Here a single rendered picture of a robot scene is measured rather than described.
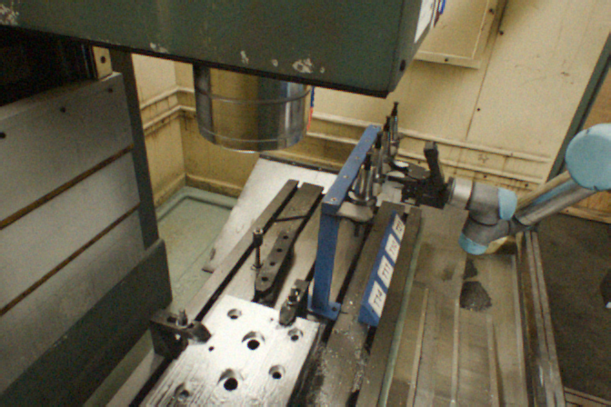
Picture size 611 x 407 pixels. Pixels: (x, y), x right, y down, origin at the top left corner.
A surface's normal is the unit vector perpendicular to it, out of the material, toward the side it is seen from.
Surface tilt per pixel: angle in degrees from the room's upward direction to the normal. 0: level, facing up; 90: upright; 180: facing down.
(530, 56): 91
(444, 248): 24
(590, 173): 89
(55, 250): 91
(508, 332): 17
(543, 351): 0
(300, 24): 90
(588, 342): 0
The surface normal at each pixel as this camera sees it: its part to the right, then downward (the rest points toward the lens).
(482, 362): 0.11, -0.90
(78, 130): 0.94, 0.23
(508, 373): -0.22, -0.87
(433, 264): -0.08, -0.56
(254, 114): 0.13, 0.55
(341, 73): -0.33, 0.50
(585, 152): -0.93, 0.12
